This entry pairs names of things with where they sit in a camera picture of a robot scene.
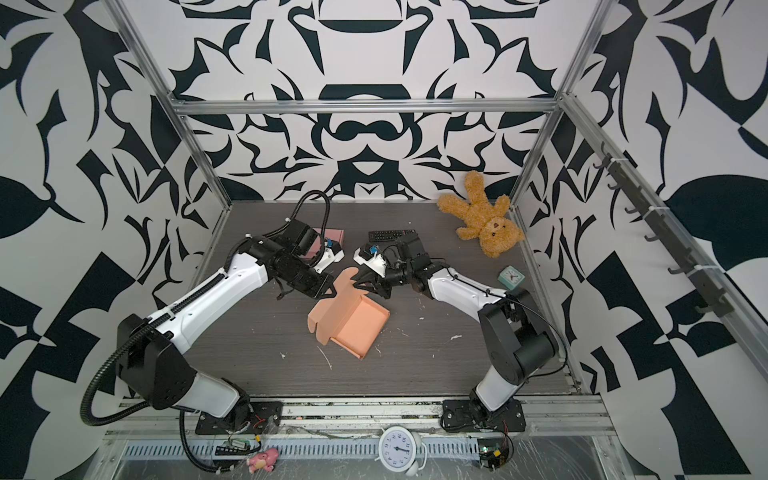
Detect black tv remote control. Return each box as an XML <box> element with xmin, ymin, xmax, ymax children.
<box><xmin>368</xmin><ymin>229</ymin><xmax>415</xmax><ymax>244</ymax></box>

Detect pink paper box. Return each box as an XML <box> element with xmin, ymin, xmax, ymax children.
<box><xmin>303</xmin><ymin>228</ymin><xmax>345</xmax><ymax>260</ymax></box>

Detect peach paper box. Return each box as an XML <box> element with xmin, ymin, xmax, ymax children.
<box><xmin>307</xmin><ymin>267</ymin><xmax>390</xmax><ymax>359</ymax></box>

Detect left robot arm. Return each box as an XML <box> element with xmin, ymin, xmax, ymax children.
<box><xmin>79</xmin><ymin>206</ymin><xmax>336</xmax><ymax>431</ymax></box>

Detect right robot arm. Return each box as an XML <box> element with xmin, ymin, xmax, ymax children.
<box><xmin>353</xmin><ymin>232</ymin><xmax>565</xmax><ymax>432</ymax></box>

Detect brown teddy bear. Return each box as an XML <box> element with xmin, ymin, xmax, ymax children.
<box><xmin>437</xmin><ymin>171</ymin><xmax>525</xmax><ymax>258</ymax></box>

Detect small green alarm clock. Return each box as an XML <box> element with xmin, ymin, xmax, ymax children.
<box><xmin>497</xmin><ymin>266</ymin><xmax>526</xmax><ymax>291</ymax></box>

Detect white round table clock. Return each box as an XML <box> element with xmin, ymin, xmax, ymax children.
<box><xmin>377</xmin><ymin>426</ymin><xmax>428</xmax><ymax>477</ymax></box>

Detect green circuit board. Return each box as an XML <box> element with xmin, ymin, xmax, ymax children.
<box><xmin>214</xmin><ymin>437</ymin><xmax>262</xmax><ymax>457</ymax></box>

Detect small pink toy figure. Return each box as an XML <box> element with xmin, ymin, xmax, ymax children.
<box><xmin>247</xmin><ymin>448</ymin><xmax>279</xmax><ymax>474</ymax></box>

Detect black electronics module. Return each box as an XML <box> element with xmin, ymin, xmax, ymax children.
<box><xmin>478</xmin><ymin>436</ymin><xmax>515</xmax><ymax>471</ymax></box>

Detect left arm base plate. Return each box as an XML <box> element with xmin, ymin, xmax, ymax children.
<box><xmin>195</xmin><ymin>401</ymin><xmax>283</xmax><ymax>435</ymax></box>

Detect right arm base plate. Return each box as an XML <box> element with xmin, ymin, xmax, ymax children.
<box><xmin>440</xmin><ymin>399</ymin><xmax>527</xmax><ymax>433</ymax></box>

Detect black corrugated cable conduit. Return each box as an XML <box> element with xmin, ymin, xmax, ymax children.
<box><xmin>79</xmin><ymin>311</ymin><xmax>163</xmax><ymax>428</ymax></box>

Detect black wall hook rack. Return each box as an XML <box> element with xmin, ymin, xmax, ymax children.
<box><xmin>595</xmin><ymin>145</ymin><xmax>735</xmax><ymax>318</ymax></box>

